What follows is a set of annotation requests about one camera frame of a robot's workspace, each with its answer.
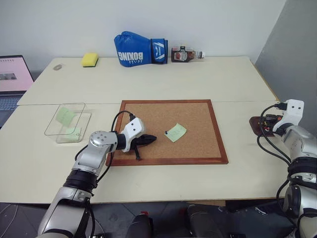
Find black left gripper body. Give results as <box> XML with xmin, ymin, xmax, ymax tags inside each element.
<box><xmin>130</xmin><ymin>134</ymin><xmax>151</xmax><ymax>150</ymax></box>

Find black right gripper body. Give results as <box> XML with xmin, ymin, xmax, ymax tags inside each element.
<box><xmin>263</xmin><ymin>113</ymin><xmax>283</xmax><ymax>127</ymax></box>

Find small green sticky note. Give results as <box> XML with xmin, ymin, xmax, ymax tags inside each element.
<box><xmin>64</xmin><ymin>126</ymin><xmax>82</xmax><ymax>136</ymax></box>

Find large green sticky note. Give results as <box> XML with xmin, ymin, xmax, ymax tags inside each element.
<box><xmin>55</xmin><ymin>107</ymin><xmax>76</xmax><ymax>127</ymax></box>

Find clear plastic box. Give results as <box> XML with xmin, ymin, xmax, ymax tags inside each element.
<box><xmin>44</xmin><ymin>102</ymin><xmax>93</xmax><ymax>144</ymax></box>

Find wood-framed cork board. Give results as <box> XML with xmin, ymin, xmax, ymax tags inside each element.
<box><xmin>106</xmin><ymin>99</ymin><xmax>229</xmax><ymax>167</ymax></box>

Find dark rounded shape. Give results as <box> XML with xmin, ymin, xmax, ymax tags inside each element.
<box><xmin>186</xmin><ymin>204</ymin><xmax>225</xmax><ymax>238</ymax></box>
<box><xmin>130</xmin><ymin>212</ymin><xmax>154</xmax><ymax>238</ymax></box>

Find ketchup bottle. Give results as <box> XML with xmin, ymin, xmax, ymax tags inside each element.
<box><xmin>171</xmin><ymin>45</ymin><xmax>207</xmax><ymax>63</ymax></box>

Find blue boxing glove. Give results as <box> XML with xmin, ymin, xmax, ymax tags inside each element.
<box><xmin>113</xmin><ymin>31</ymin><xmax>169</xmax><ymax>67</ymax></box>

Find yellow sponge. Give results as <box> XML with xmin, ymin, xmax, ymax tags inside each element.
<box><xmin>82</xmin><ymin>52</ymin><xmax>99</xmax><ymax>68</ymax></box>

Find open laptop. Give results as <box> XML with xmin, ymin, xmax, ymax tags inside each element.
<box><xmin>0</xmin><ymin>55</ymin><xmax>35</xmax><ymax>129</ymax></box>

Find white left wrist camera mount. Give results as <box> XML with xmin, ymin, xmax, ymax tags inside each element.
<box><xmin>121</xmin><ymin>117</ymin><xmax>147</xmax><ymax>153</ymax></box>

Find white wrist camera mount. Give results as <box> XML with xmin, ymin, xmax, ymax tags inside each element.
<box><xmin>272</xmin><ymin>99</ymin><xmax>305</xmax><ymax>134</ymax></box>
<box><xmin>121</xmin><ymin>117</ymin><xmax>147</xmax><ymax>153</ymax></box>

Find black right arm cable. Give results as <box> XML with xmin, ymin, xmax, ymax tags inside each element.
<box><xmin>256</xmin><ymin>102</ymin><xmax>293</xmax><ymax>206</ymax></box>

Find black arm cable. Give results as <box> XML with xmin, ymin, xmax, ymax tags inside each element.
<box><xmin>256</xmin><ymin>102</ymin><xmax>293</xmax><ymax>206</ymax></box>
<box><xmin>74</xmin><ymin>110</ymin><xmax>136</xmax><ymax>189</ymax></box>

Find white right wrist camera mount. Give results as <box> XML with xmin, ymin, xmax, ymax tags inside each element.
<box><xmin>272</xmin><ymin>99</ymin><xmax>305</xmax><ymax>134</ymax></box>

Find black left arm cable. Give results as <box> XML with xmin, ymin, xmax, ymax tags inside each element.
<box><xmin>74</xmin><ymin>110</ymin><xmax>136</xmax><ymax>189</ymax></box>

